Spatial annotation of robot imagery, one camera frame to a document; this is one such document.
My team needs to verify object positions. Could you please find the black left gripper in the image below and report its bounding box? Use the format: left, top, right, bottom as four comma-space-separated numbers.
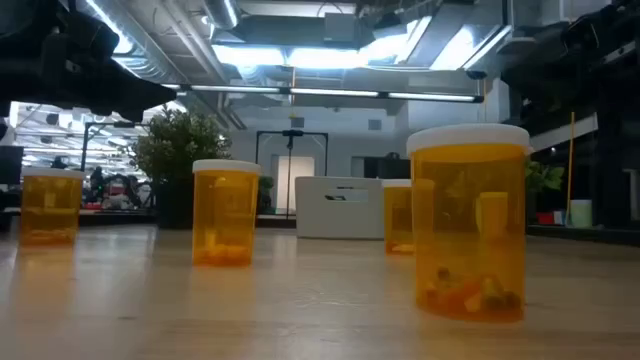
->
44, 7, 177, 124

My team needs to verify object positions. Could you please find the pale grey plastic basket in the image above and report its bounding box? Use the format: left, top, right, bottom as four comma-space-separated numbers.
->
294, 175, 385, 240

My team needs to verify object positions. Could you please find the black tripod stand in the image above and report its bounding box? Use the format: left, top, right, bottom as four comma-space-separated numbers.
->
281, 128, 305, 220

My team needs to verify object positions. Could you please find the person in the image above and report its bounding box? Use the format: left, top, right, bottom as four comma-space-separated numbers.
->
88, 165, 106, 204

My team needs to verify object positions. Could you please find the amber pill bottle printed cap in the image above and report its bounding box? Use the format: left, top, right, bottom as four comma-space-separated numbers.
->
405, 123, 532, 323

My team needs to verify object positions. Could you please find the yellow pole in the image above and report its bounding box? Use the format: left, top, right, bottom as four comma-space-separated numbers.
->
565, 111, 576, 226

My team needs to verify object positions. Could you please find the long white light bar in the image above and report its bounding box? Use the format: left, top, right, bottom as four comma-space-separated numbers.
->
164, 83, 485, 104

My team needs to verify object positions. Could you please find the small background plant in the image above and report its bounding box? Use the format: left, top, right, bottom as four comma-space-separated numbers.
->
257, 174, 276, 215

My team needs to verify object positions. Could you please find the amber pill bottle white cap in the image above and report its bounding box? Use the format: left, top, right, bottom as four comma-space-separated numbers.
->
191, 158, 262, 268
19, 167, 86, 247
381, 178, 415, 256

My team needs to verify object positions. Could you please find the broad-leaf potted plant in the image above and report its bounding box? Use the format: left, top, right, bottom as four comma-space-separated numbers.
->
524, 158, 566, 227

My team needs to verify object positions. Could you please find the bushy potted plant black pot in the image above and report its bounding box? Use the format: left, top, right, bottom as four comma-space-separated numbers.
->
130, 103, 234, 230

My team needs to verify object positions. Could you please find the black cabinet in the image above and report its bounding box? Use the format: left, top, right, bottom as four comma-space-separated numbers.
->
363, 155, 412, 180

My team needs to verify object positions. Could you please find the pale green container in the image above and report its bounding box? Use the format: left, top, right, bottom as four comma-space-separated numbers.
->
569, 198, 594, 229

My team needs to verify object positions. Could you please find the black monitor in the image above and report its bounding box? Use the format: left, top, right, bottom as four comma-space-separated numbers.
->
0, 144, 25, 186

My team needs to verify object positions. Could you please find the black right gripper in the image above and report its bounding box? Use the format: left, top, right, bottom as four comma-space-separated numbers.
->
501, 0, 640, 104

